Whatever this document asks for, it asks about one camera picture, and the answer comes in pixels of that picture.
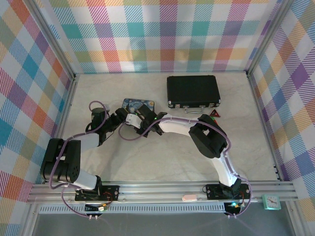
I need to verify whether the starry night print tin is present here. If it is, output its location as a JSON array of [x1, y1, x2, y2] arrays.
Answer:
[[122, 98, 156, 116]]

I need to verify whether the mint green small clock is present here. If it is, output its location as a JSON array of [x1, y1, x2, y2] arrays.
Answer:
[[262, 194, 282, 211]]

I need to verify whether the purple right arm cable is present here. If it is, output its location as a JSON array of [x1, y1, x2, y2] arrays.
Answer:
[[118, 117, 253, 218]]

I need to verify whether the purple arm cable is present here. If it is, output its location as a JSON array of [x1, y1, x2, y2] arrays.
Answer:
[[49, 100, 111, 218], [118, 117, 253, 218]]

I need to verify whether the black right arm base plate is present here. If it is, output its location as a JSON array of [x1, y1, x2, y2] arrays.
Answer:
[[205, 183, 252, 201]]

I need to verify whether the aluminium frame leg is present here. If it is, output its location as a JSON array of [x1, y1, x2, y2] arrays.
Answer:
[[286, 200, 305, 236], [21, 203, 39, 236]]

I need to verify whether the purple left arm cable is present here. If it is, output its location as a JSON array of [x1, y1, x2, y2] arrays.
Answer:
[[49, 100, 111, 218]]

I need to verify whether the aluminium side rail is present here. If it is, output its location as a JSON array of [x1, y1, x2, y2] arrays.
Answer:
[[246, 70, 284, 182], [43, 73, 80, 184]]

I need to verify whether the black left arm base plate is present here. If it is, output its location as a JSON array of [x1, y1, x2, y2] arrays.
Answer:
[[74, 184, 121, 203]]

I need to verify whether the slotted grey cable duct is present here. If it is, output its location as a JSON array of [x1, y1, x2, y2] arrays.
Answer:
[[39, 203, 226, 214]]

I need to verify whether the black briefcase with metal handle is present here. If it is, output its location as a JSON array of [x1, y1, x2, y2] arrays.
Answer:
[[166, 75, 221, 115]]

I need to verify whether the aluminium corner post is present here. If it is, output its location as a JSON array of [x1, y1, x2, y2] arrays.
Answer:
[[245, 0, 290, 74], [29, 0, 77, 78]]

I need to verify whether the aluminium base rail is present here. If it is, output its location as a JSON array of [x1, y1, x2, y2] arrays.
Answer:
[[27, 181, 296, 205]]

